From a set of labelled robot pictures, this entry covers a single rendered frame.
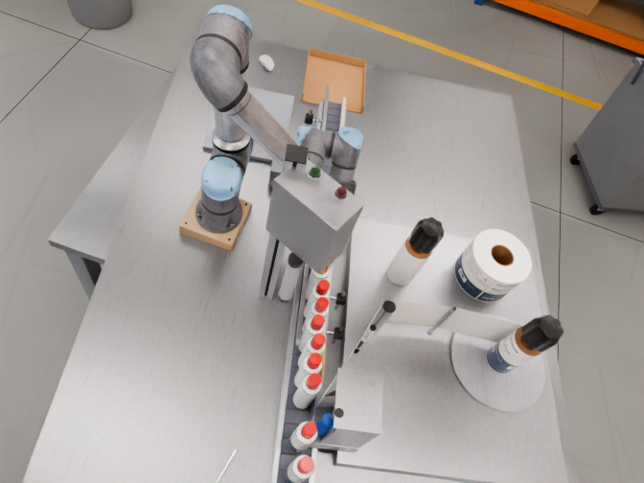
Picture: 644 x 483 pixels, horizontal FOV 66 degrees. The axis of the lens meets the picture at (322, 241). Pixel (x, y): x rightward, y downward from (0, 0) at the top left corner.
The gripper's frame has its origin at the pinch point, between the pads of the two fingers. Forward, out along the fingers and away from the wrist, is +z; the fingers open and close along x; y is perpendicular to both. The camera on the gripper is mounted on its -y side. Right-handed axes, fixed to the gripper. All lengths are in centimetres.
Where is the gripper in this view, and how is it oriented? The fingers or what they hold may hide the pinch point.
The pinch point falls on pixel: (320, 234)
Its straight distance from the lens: 159.5
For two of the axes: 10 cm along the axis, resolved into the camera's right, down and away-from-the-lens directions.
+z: -2.1, 8.6, 4.6
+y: 9.8, 1.7, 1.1
